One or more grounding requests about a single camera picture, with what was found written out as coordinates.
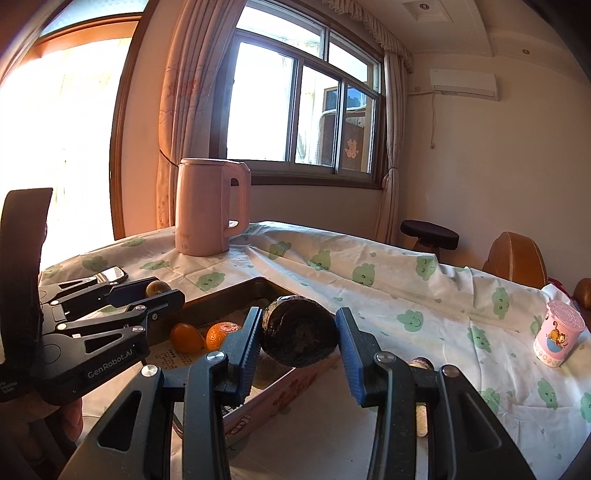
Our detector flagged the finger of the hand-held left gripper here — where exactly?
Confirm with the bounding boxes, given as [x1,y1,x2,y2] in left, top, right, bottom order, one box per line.
[39,276,160,308]
[55,290,185,335]

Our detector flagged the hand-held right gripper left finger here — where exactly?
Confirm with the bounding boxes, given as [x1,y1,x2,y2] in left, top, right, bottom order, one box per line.
[58,306,264,480]

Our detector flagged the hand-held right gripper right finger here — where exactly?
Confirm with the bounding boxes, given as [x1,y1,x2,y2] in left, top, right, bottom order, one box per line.
[335,307,539,480]

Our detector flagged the orange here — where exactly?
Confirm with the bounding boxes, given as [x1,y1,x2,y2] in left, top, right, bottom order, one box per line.
[171,322,205,355]
[205,321,242,352]

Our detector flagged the pink metal tin box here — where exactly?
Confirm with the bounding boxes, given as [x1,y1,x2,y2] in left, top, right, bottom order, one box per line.
[148,277,345,439]

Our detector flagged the large purple round fruit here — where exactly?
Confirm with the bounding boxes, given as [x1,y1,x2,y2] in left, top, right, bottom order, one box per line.
[261,295,337,368]

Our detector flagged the person's left hand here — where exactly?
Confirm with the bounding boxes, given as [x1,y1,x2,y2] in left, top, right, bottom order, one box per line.
[39,392,84,455]

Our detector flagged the white tablecloth with green clouds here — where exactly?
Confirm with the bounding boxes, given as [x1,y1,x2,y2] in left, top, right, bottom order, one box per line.
[39,222,591,480]

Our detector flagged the pink electric kettle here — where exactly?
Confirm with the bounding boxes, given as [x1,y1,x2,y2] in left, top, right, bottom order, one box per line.
[174,158,252,257]

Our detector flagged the black round stool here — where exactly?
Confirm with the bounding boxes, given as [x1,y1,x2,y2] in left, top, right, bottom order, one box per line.
[400,220,460,254]

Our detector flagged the wooden framed glass door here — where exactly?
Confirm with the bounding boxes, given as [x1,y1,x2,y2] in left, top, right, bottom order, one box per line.
[0,16,144,273]

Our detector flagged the brown leather armchair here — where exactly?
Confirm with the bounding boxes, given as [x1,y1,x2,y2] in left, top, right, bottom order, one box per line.
[482,232,549,291]

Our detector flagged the pink cartoon print cup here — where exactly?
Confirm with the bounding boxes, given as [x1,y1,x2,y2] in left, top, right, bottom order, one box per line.
[533,300,587,368]

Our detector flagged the beige patterned curtain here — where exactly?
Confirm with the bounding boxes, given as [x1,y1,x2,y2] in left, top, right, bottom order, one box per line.
[154,0,245,232]
[373,51,409,245]

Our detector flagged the sliding glass window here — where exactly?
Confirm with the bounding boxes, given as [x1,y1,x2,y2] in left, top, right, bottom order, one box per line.
[217,0,386,188]

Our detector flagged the beige curtain valance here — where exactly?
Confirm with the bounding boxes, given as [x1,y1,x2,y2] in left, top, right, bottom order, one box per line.
[323,0,414,72]

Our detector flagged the air conditioner cord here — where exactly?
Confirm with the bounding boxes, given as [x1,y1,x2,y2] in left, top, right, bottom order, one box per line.
[409,90,437,149]

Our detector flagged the white wall air conditioner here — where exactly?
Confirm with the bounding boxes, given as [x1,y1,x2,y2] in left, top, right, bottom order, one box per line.
[429,69,500,101]

